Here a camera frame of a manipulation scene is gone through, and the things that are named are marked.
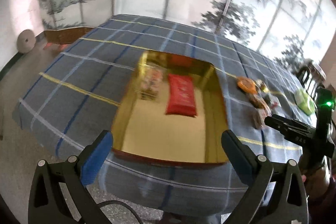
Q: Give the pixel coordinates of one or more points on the green tissue pack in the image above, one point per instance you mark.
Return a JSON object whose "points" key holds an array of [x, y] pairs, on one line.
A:
{"points": [[304, 101]]}

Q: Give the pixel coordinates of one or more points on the round grey disc object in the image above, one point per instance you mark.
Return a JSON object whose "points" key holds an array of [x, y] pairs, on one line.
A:
{"points": [[26, 41]]}

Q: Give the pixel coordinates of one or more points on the person's right hand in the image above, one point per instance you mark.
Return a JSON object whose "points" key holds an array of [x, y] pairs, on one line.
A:
{"points": [[317, 179]]}

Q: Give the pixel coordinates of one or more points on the orange snack packet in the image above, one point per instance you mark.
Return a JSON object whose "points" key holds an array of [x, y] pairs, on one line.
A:
{"points": [[247, 85]]}

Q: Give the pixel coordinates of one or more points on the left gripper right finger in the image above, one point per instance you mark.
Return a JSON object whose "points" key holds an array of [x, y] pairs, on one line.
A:
{"points": [[275, 194]]}

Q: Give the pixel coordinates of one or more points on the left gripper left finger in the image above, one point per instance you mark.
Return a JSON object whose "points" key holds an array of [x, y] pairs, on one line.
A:
{"points": [[47, 203]]}

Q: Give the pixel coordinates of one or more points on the clear bag of nuts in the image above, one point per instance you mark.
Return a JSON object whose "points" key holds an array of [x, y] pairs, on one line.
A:
{"points": [[257, 101]]}

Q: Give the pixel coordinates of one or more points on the black sesame bar red label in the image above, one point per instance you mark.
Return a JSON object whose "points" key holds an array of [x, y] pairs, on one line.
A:
{"points": [[272, 101]]}

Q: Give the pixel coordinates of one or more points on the red snack packet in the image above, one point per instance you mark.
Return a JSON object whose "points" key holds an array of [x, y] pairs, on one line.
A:
{"points": [[182, 97]]}

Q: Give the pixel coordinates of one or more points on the fried dough twist bag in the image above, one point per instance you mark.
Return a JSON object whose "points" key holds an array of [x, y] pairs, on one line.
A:
{"points": [[150, 83]]}

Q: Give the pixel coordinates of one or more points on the pink white snack packet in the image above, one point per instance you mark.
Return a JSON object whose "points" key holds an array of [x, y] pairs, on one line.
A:
{"points": [[259, 116]]}

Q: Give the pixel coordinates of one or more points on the small yellow snack packet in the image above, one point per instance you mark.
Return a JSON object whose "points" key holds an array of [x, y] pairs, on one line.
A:
{"points": [[262, 86]]}

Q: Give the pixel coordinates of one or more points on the red gold toffee box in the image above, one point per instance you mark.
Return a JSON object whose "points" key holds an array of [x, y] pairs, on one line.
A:
{"points": [[143, 132]]}

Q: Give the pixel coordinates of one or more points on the dark wooden chair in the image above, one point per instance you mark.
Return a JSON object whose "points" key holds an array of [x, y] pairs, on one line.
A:
{"points": [[311, 76]]}

